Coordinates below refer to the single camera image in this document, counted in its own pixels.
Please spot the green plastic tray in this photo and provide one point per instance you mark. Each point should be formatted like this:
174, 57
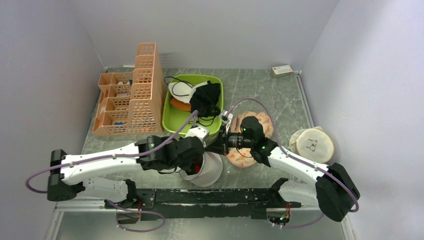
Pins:
173, 119

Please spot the red bra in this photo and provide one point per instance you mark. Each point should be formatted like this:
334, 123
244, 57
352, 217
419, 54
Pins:
197, 165

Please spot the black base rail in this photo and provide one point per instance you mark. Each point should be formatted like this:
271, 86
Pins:
210, 203

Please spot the orange bra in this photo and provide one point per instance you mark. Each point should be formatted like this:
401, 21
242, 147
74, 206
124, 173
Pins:
180, 105

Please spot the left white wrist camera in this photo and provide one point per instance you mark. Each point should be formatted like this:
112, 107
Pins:
200, 132

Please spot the black bra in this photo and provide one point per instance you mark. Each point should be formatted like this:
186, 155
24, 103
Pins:
204, 100

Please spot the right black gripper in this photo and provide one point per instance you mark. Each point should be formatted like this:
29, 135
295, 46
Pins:
220, 144

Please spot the white small box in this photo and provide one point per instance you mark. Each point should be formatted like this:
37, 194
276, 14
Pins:
283, 70

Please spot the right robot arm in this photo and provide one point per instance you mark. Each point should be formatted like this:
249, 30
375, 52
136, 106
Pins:
328, 187

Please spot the beige round laundry bag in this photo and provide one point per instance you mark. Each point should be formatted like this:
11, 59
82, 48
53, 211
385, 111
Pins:
313, 144

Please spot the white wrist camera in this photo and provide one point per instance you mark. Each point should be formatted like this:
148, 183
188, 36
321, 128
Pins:
226, 118
200, 132

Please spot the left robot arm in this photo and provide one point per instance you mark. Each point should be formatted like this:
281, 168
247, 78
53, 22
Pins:
74, 174

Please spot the white bra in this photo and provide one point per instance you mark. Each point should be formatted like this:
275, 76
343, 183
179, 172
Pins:
183, 90

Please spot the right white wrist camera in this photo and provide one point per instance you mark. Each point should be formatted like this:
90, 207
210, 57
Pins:
226, 118

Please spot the orange plastic organizer basket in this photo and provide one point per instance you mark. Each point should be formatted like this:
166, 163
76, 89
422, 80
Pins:
131, 103

